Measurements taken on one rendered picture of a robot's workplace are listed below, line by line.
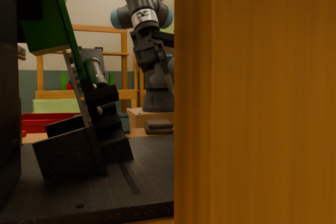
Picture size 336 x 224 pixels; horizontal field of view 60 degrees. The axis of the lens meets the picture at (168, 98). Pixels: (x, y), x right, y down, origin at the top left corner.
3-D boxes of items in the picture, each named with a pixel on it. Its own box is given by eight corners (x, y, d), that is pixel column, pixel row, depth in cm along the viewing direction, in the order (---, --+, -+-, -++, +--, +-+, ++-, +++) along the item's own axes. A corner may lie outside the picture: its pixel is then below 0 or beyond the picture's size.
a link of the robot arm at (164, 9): (149, 11, 105) (130, -2, 96) (176, 7, 100) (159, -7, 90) (147, 32, 105) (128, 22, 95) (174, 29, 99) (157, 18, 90)
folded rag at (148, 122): (174, 134, 80) (174, 123, 80) (145, 135, 79) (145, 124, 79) (169, 128, 90) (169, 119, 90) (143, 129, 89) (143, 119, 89)
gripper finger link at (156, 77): (154, 99, 79) (146, 69, 82) (175, 92, 79) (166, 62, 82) (153, 96, 76) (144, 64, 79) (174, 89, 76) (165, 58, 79)
